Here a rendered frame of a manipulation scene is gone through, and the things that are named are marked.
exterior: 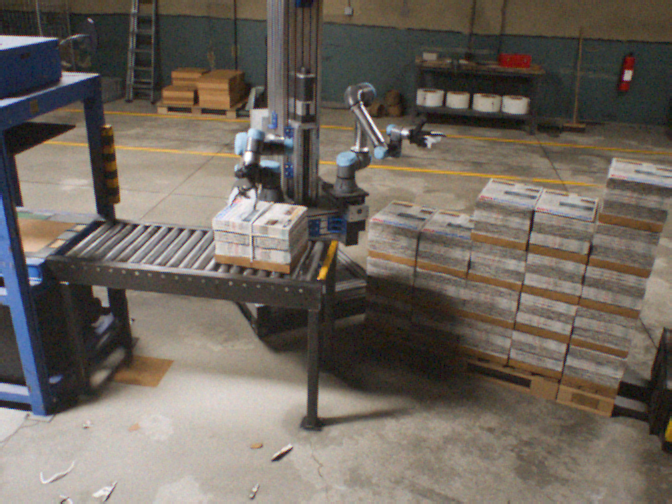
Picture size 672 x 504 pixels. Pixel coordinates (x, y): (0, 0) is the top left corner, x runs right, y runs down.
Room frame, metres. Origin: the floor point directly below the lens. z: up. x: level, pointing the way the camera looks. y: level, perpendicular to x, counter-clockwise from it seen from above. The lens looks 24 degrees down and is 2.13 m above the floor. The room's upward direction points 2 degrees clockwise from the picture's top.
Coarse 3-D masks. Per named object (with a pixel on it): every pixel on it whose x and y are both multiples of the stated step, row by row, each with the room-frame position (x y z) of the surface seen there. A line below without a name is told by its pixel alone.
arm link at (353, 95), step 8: (352, 88) 3.72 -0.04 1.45; (344, 96) 3.72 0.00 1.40; (352, 96) 3.67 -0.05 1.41; (360, 96) 3.70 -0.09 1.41; (352, 104) 3.65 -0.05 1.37; (360, 104) 3.66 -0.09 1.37; (360, 112) 3.63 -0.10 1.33; (360, 120) 3.62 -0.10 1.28; (368, 120) 3.61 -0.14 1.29; (368, 128) 3.59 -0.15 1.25; (376, 128) 3.61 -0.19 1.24; (368, 136) 3.59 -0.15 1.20; (376, 136) 3.57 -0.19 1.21; (376, 144) 3.55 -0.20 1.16; (384, 144) 3.55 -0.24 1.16; (376, 152) 3.53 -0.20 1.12; (384, 152) 3.50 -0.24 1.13; (392, 152) 3.57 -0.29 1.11
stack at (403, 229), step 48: (384, 240) 3.17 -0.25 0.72; (432, 240) 3.05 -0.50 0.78; (384, 288) 3.16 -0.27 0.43; (432, 288) 3.04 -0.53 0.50; (480, 288) 2.93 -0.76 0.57; (576, 288) 2.73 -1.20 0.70; (384, 336) 3.15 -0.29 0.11; (432, 336) 3.03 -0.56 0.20; (480, 336) 2.91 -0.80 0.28; (528, 336) 2.81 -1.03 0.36
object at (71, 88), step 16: (64, 80) 3.16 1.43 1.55; (80, 80) 3.16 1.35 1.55; (16, 96) 2.72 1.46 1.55; (32, 96) 2.75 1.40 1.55; (48, 96) 2.87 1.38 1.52; (64, 96) 3.00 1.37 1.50; (80, 96) 3.14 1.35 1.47; (0, 112) 2.51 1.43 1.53; (16, 112) 2.62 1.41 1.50; (32, 112) 2.73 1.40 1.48
